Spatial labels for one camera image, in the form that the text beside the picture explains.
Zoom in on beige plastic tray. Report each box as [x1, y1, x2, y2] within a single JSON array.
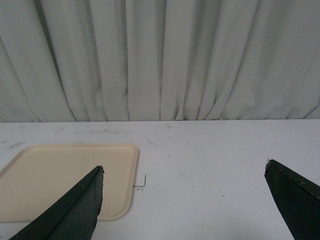
[[0, 143, 139, 223]]

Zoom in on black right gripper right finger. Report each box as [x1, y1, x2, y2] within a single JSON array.
[[264, 159, 320, 240]]

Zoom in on white pleated curtain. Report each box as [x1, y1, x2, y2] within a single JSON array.
[[0, 0, 320, 123]]

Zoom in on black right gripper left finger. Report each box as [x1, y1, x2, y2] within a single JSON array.
[[11, 166, 104, 240]]

